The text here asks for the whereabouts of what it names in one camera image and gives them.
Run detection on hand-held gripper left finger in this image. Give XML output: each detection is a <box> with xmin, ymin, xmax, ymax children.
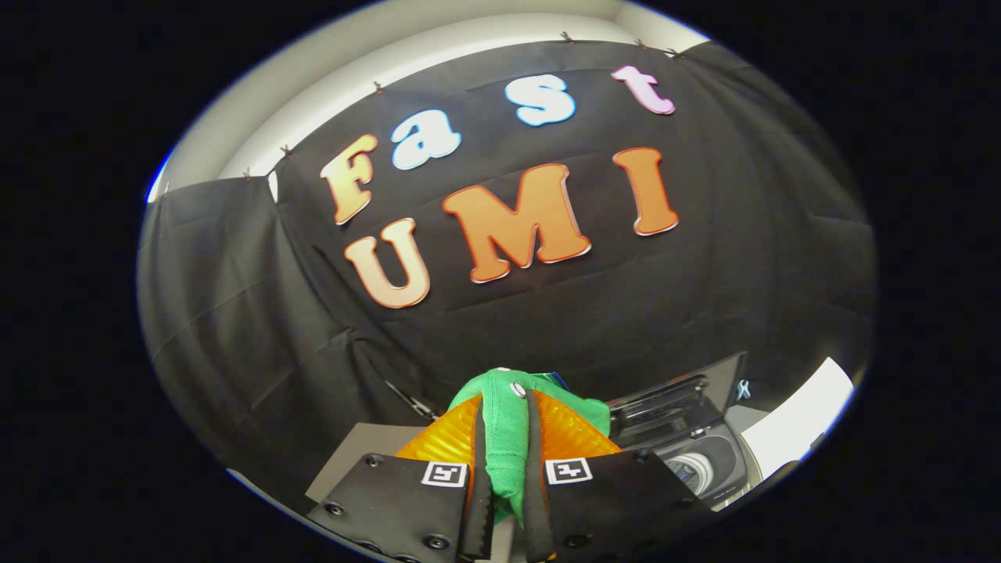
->
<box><xmin>307</xmin><ymin>394</ymin><xmax>497</xmax><ymax>563</ymax></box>

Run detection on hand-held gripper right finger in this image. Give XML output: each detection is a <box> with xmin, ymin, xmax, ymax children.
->
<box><xmin>522</xmin><ymin>389</ymin><xmax>717</xmax><ymax>563</ymax></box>

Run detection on dark washing machine lid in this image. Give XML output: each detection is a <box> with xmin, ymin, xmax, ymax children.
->
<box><xmin>608</xmin><ymin>352</ymin><xmax>748</xmax><ymax>452</ymax></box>

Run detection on green garment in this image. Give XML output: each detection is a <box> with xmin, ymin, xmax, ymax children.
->
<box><xmin>447</xmin><ymin>368</ymin><xmax>612</xmax><ymax>526</ymax></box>

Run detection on thin black rod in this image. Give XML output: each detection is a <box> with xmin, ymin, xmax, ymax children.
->
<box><xmin>382</xmin><ymin>380</ymin><xmax>440</xmax><ymax>424</ymax></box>

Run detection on white sheet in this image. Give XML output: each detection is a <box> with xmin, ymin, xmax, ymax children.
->
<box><xmin>762</xmin><ymin>357</ymin><xmax>856</xmax><ymax>480</ymax></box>

